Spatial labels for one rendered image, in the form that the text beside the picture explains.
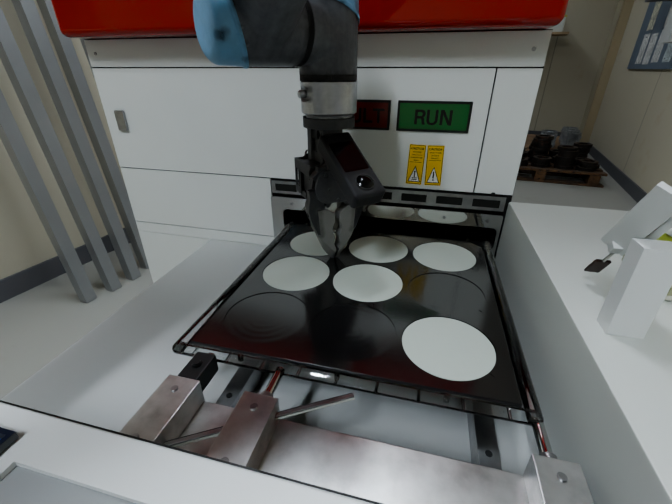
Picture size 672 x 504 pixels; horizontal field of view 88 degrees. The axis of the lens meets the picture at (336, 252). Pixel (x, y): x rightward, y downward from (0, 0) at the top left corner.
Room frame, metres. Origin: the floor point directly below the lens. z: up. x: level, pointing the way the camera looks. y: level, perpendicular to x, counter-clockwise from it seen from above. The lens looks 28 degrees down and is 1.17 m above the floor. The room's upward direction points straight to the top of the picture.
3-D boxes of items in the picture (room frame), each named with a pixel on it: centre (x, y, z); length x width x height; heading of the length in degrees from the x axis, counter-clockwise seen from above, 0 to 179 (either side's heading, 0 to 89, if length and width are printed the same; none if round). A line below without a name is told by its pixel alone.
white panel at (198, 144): (0.69, 0.09, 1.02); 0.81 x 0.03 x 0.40; 76
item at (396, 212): (0.63, -0.08, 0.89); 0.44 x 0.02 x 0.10; 76
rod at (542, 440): (0.18, -0.17, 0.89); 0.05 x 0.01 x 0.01; 166
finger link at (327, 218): (0.51, 0.03, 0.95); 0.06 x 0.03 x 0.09; 27
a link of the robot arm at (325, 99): (0.51, 0.01, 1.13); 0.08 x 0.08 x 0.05
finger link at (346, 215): (0.52, 0.00, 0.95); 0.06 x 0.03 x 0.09; 27
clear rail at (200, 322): (0.47, 0.13, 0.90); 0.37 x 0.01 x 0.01; 166
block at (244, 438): (0.18, 0.08, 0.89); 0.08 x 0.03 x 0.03; 166
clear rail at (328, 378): (0.25, 0.00, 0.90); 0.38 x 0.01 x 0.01; 76
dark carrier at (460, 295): (0.43, -0.05, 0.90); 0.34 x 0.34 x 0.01; 76
